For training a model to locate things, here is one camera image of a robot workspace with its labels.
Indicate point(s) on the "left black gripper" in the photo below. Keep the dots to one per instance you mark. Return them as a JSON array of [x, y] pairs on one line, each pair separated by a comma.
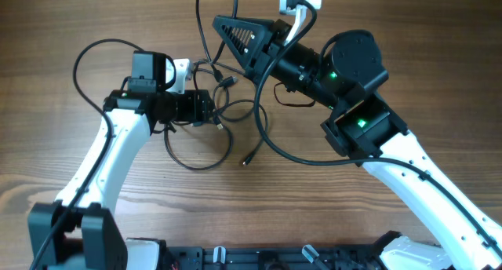
[[197, 111]]

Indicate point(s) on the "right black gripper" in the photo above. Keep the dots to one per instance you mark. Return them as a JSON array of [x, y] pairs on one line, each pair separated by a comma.
[[271, 36]]

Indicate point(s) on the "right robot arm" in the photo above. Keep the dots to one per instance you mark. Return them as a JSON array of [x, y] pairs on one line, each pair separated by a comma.
[[363, 130]]

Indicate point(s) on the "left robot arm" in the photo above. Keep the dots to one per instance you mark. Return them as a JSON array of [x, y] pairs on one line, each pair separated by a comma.
[[78, 230]]

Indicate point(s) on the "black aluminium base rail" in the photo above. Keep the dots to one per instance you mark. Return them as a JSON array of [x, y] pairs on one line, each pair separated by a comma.
[[336, 258]]

